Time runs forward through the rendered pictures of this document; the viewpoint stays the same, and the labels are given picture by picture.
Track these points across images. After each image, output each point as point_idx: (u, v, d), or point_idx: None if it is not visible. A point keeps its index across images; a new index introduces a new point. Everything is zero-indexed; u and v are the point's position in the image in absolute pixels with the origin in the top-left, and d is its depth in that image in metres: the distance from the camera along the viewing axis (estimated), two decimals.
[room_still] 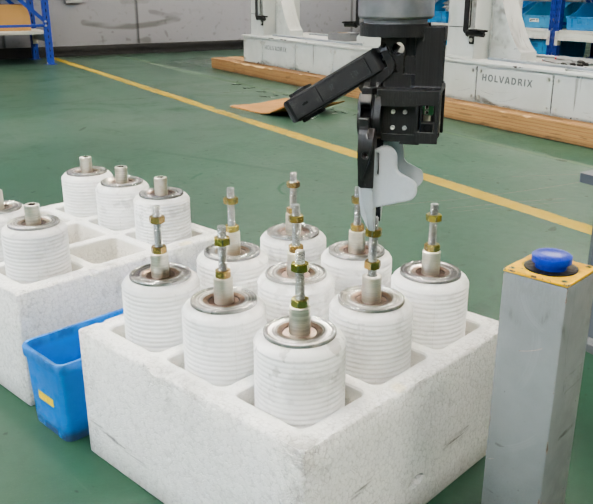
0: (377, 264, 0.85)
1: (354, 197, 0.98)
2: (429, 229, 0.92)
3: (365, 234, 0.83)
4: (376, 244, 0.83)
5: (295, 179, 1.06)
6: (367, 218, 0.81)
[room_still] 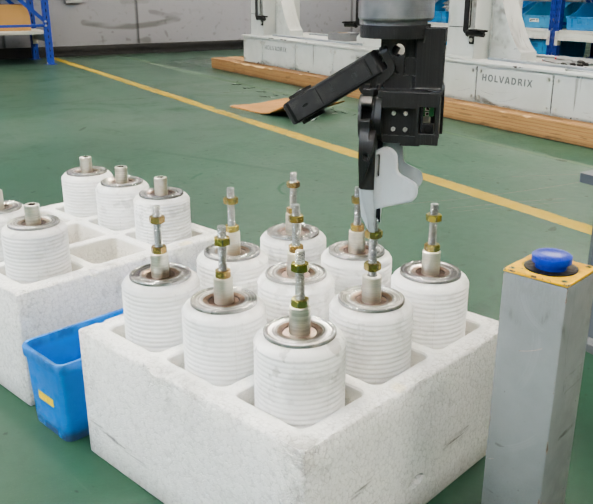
0: (373, 270, 0.84)
1: (354, 197, 0.98)
2: (429, 229, 0.92)
3: (379, 234, 0.84)
4: (369, 245, 0.83)
5: (295, 179, 1.06)
6: (367, 220, 0.81)
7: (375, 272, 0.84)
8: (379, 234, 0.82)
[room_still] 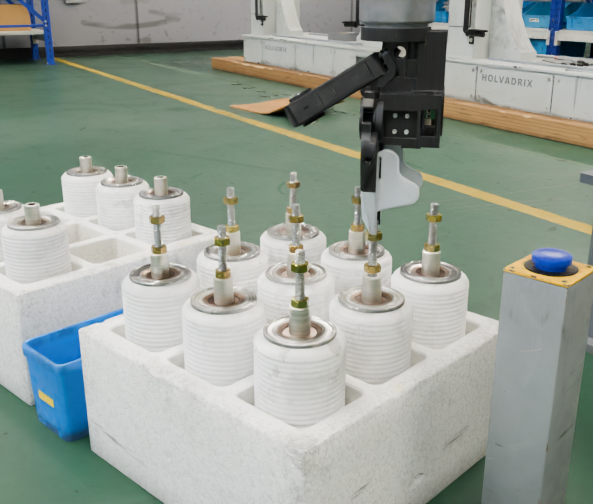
0: (366, 267, 0.85)
1: (354, 197, 0.98)
2: (429, 229, 0.92)
3: (373, 240, 0.82)
4: (375, 246, 0.84)
5: (295, 179, 1.06)
6: (368, 222, 0.81)
7: (368, 273, 0.84)
8: (365, 233, 0.83)
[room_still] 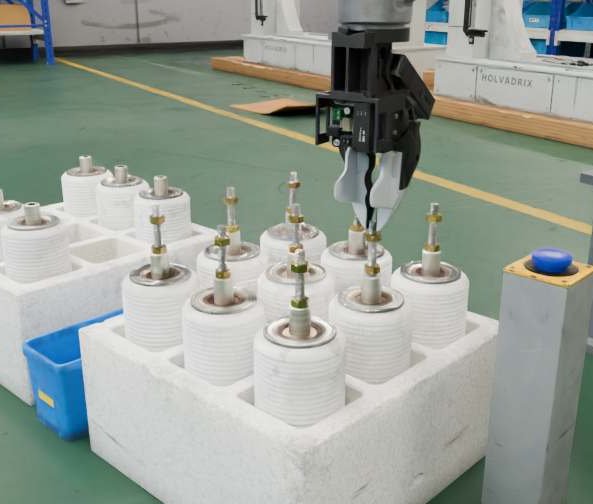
0: (369, 272, 0.84)
1: None
2: (429, 229, 0.92)
3: (380, 238, 0.84)
4: (368, 247, 0.84)
5: (295, 179, 1.06)
6: (371, 216, 0.83)
7: (374, 274, 0.84)
8: (375, 237, 0.82)
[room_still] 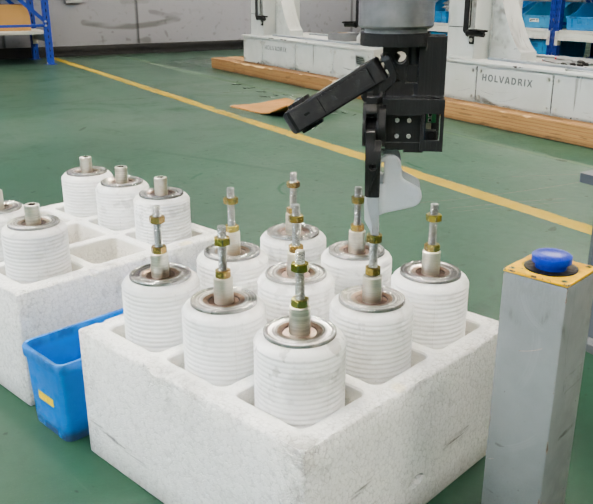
0: (369, 269, 0.85)
1: (354, 197, 0.98)
2: (429, 229, 0.92)
3: (371, 242, 0.83)
4: (377, 248, 0.84)
5: (295, 179, 1.06)
6: (370, 223, 0.82)
7: (368, 275, 0.85)
8: (366, 235, 0.84)
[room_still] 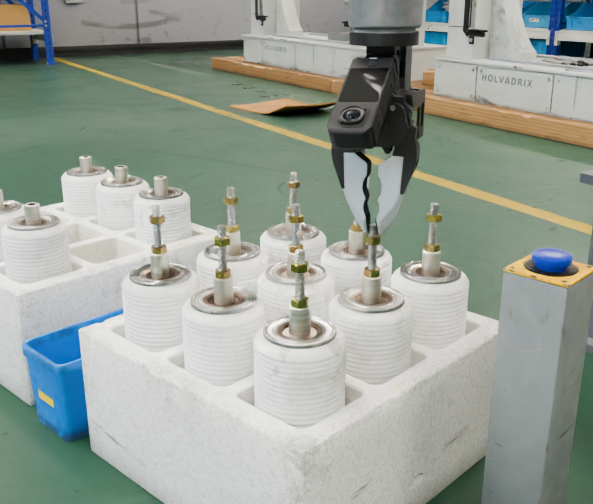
0: (376, 271, 0.85)
1: None
2: (429, 229, 0.92)
3: (365, 242, 0.83)
4: (376, 252, 0.83)
5: (295, 179, 1.06)
6: (376, 224, 0.82)
7: None
8: None
